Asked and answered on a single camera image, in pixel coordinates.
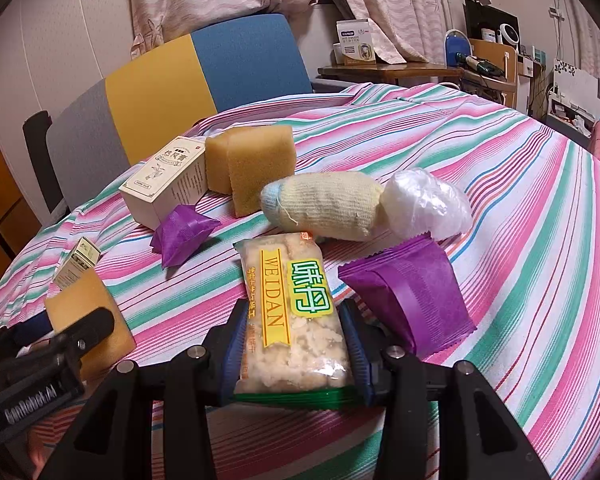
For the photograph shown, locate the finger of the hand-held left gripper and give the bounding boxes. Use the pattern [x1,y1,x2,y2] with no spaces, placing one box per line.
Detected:
[11,316,57,347]
[54,307,116,362]

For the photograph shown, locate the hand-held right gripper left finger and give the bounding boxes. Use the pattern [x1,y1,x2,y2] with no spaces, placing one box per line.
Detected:
[50,299,253,480]

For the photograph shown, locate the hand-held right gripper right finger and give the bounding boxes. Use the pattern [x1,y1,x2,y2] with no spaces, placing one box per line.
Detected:
[339,299,552,480]

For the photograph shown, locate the thin yellow sponge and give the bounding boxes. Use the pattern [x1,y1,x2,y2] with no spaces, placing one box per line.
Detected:
[45,270,137,381]

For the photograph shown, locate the rice cracker snack packet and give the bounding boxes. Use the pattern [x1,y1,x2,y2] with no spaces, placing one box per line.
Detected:
[232,231,356,401]

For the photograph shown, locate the large purple snack packet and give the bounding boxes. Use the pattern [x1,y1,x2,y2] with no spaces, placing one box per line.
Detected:
[337,234,477,361]

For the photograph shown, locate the small purple snack packet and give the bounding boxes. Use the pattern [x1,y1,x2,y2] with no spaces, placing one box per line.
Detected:
[150,204,221,267]

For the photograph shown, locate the pale yellow knitted sock roll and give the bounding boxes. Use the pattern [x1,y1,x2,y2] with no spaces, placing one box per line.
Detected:
[260,172,383,246]

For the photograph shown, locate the white plastic bag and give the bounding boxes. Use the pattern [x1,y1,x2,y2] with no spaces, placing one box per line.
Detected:
[380,167,473,241]

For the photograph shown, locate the yellow sponge block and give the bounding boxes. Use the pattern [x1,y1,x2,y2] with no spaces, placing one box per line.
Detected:
[205,132,241,196]
[228,126,297,218]

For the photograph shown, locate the small green and white box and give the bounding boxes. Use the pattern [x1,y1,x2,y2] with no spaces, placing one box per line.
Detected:
[55,236,102,291]

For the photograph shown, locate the wooden wardrobe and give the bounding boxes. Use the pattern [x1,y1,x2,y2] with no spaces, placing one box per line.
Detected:
[0,87,42,281]

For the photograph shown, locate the white cardboard box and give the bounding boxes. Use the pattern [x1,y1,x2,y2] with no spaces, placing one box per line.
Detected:
[119,136,208,228]

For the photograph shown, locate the striped tablecloth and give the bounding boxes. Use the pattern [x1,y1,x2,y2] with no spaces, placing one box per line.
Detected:
[0,82,600,480]

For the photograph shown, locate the grey yellow blue chair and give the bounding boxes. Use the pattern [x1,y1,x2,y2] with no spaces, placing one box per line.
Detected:
[22,12,315,216]

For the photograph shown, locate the wooden side table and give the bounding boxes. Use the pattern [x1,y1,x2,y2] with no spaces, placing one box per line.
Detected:
[317,62,466,88]

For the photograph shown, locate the white carton with blue print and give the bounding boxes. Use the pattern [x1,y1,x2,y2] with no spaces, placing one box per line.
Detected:
[336,19,377,66]

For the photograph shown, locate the wooden shelf box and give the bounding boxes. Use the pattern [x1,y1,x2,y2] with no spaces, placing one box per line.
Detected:
[467,37,519,106]

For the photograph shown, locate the white board with flower decals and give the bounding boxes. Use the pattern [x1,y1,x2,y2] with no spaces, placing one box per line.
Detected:
[550,60,600,107]

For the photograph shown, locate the white round device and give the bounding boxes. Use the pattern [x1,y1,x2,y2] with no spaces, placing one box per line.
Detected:
[497,22,520,49]

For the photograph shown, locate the black monitor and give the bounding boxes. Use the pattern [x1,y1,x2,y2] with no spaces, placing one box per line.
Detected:
[464,0,521,43]

